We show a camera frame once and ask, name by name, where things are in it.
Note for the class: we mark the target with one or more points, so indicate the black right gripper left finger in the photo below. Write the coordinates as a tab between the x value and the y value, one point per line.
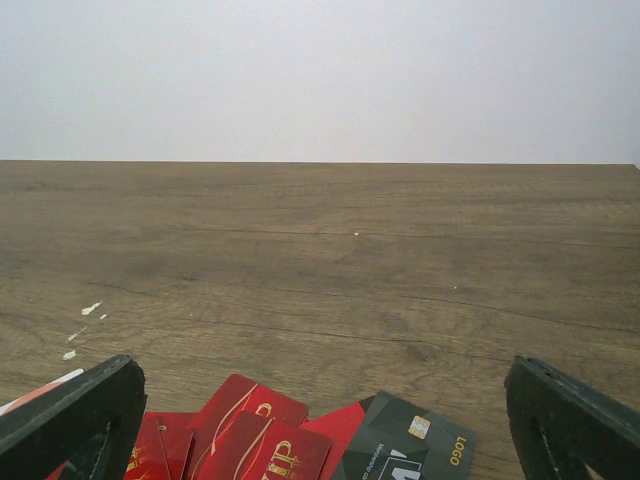
87	426

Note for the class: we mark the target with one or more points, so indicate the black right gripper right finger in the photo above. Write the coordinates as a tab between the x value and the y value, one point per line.
563	428

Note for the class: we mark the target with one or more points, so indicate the red card left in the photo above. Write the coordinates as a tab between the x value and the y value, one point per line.
162	446

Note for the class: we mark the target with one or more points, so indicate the white red circle card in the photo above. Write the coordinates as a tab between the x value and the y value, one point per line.
14	404

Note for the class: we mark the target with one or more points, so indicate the red VIP card behind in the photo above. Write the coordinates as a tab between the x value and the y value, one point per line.
235	395

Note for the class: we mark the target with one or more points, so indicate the red vip card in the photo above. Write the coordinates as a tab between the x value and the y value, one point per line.
235	395
261	448

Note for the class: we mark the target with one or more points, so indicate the black VIP logo card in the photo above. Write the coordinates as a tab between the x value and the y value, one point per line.
398	440

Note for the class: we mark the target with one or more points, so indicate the red VIP card front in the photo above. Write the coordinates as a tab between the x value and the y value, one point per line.
261	448

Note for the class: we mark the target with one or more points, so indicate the plain red card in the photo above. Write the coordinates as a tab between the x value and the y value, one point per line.
339	426

